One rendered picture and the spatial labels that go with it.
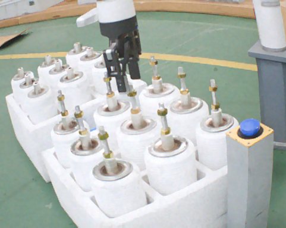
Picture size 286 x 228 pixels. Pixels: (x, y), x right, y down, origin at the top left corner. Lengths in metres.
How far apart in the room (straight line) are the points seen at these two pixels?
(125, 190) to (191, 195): 0.13
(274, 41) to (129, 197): 0.60
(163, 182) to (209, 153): 0.12
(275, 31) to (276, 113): 0.25
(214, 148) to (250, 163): 0.19
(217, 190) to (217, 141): 0.10
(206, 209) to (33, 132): 0.57
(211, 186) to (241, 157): 0.16
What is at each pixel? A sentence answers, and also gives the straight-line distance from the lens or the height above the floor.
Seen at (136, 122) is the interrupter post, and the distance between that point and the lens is 0.97.
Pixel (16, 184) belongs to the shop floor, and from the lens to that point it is 1.40.
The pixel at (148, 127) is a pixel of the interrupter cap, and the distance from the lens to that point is 0.97.
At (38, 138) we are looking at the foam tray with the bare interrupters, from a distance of 1.28.
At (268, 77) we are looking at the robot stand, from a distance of 1.22.
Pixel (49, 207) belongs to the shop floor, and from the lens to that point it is 1.24.
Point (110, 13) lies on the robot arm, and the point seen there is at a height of 0.51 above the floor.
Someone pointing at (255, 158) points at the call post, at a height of 0.28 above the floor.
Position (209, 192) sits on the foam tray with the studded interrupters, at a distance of 0.91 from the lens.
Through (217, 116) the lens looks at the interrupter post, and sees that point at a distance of 0.93.
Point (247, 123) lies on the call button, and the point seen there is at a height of 0.33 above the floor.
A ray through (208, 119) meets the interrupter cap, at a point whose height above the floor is 0.25.
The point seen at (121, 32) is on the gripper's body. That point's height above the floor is 0.47.
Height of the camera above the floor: 0.69
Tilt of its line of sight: 25 degrees down
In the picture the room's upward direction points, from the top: 11 degrees counter-clockwise
